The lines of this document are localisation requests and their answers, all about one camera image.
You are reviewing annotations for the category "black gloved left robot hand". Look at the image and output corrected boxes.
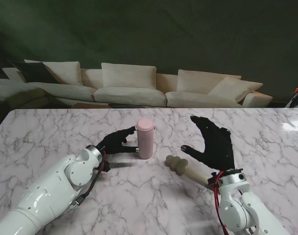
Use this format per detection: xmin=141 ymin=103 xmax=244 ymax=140
xmin=96 ymin=126 xmax=141 ymax=156

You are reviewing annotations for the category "dark brown sofa cushion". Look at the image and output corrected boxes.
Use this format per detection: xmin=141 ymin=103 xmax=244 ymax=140
xmin=7 ymin=58 xmax=59 ymax=84

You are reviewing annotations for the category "cream fabric sofa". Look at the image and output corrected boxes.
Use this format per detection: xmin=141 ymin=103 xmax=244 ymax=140
xmin=0 ymin=59 xmax=274 ymax=109

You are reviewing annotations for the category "cream sofa cushion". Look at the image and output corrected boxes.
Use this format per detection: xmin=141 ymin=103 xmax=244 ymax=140
xmin=23 ymin=59 xmax=81 ymax=86
xmin=208 ymin=76 xmax=264 ymax=103
xmin=101 ymin=62 xmax=157 ymax=90
xmin=176 ymin=69 xmax=242 ymax=95

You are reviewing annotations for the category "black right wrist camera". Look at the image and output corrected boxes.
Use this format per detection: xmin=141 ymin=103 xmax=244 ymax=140
xmin=206 ymin=172 xmax=220 ymax=188

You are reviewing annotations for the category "red black arm cable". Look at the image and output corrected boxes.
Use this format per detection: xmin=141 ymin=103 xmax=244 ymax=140
xmin=213 ymin=170 xmax=229 ymax=235
xmin=58 ymin=151 xmax=108 ymax=216

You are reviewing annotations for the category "black stand with orange clamp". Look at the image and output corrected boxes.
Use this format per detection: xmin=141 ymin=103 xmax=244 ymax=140
xmin=284 ymin=82 xmax=298 ymax=108

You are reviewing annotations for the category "sponge cup brush red handle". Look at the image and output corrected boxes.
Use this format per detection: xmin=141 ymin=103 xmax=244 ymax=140
xmin=165 ymin=155 xmax=212 ymax=188

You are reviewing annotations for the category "red black right arm cable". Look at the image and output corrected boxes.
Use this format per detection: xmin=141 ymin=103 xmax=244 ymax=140
xmin=213 ymin=170 xmax=229 ymax=235

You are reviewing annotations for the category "pink thermos bottle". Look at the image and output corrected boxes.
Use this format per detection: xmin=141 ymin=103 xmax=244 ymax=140
xmin=137 ymin=129 xmax=153 ymax=160

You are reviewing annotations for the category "pink thermos lid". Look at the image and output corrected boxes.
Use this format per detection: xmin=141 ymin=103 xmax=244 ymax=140
xmin=135 ymin=119 xmax=156 ymax=133

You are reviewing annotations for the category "red black left arm cable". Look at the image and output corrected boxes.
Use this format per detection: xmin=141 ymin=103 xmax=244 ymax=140
xmin=58 ymin=151 xmax=108 ymax=216

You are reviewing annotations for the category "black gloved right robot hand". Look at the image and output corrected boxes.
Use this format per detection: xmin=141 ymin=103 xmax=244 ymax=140
xmin=180 ymin=116 xmax=236 ymax=171

